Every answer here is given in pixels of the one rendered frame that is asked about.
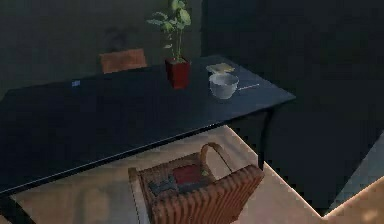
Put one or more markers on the pale yellow flat item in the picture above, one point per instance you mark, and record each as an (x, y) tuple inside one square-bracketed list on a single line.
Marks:
[(220, 68)]

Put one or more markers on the small blue flat item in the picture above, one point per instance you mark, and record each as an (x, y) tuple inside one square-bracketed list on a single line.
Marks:
[(76, 83)]

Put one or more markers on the white bowl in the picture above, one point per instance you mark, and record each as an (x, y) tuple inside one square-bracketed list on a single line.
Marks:
[(222, 86)]

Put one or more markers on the green plant in red pot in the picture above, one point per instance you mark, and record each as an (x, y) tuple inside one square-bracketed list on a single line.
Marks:
[(178, 71)]

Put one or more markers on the thin white utensil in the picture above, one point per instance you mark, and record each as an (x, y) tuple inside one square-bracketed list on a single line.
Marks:
[(248, 87)]

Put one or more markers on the brown wicker chair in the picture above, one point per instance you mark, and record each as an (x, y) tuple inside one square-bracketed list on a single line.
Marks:
[(200, 190)]

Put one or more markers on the black table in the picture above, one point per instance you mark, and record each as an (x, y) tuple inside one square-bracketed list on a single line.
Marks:
[(110, 113)]

